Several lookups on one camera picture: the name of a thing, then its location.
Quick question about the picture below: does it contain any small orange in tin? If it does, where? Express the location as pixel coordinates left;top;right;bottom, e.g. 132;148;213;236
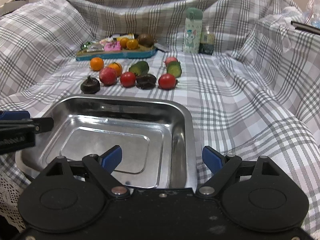
126;39;139;50
119;37;129;49

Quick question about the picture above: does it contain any pink snack packet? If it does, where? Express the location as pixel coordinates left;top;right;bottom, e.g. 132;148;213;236
104;41;122;52

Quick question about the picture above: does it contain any small green jar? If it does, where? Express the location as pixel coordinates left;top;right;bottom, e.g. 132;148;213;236
199;32;215;55

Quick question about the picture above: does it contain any black device on armrest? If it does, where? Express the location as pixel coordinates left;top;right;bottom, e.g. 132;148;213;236
291;21;320;35

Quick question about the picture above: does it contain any silver foil wrapper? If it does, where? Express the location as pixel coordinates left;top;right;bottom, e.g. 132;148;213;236
154;42;170;53

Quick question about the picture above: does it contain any red cherry tomato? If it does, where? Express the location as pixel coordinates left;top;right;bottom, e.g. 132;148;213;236
158;74;178;90
120;72;136;88

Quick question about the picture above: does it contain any grey plaid sofa cover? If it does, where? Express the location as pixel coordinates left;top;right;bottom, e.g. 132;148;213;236
1;0;319;235

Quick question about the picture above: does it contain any green foil candy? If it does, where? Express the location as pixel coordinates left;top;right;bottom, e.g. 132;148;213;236
80;42;92;50

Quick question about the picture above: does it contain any brown kiwi fruit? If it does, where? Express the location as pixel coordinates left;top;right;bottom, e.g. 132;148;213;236
137;34;155;48

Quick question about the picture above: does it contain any orange tangerine with stem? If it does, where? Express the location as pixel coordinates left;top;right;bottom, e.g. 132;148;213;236
108;62;123;77

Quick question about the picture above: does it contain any large red radish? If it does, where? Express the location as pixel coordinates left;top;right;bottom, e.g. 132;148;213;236
99;67;117;86

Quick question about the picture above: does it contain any blue gold snack tin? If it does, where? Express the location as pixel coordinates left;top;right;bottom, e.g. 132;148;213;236
75;46;157;61

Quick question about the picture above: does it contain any stainless steel tray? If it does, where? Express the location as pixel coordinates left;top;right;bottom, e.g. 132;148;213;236
15;95;197;189

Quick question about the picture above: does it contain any white green cartoon bottle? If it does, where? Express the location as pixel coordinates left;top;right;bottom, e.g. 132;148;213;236
183;8;203;54

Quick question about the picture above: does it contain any small pink radish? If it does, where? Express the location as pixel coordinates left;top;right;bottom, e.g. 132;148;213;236
164;56;178;67

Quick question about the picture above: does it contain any cucumber piece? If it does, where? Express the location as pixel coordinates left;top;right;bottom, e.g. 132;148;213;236
167;61;182;78
129;61;149;76

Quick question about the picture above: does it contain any dark water chestnut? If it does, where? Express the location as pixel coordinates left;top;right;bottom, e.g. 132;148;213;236
136;74;157;89
80;75;100;94

